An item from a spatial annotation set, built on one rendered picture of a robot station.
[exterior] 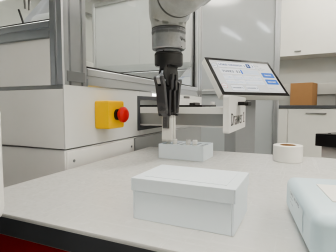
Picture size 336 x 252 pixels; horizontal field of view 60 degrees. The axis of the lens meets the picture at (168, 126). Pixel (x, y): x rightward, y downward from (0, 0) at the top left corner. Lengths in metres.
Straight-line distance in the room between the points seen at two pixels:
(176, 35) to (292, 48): 3.59
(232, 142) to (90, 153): 1.29
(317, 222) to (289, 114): 3.60
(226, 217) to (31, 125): 0.55
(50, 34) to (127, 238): 0.52
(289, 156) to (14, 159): 0.67
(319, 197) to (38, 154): 0.61
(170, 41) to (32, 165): 0.45
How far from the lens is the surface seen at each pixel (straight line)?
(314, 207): 0.31
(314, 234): 0.30
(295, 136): 3.89
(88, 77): 0.76
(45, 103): 0.73
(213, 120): 0.87
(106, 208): 0.42
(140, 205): 0.37
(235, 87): 1.78
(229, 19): 2.81
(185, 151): 0.74
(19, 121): 0.79
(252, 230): 0.36
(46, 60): 0.73
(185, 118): 0.90
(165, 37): 0.76
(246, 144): 1.95
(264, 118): 2.63
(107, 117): 0.74
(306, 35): 4.31
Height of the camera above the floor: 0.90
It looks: 4 degrees down
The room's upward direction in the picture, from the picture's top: straight up
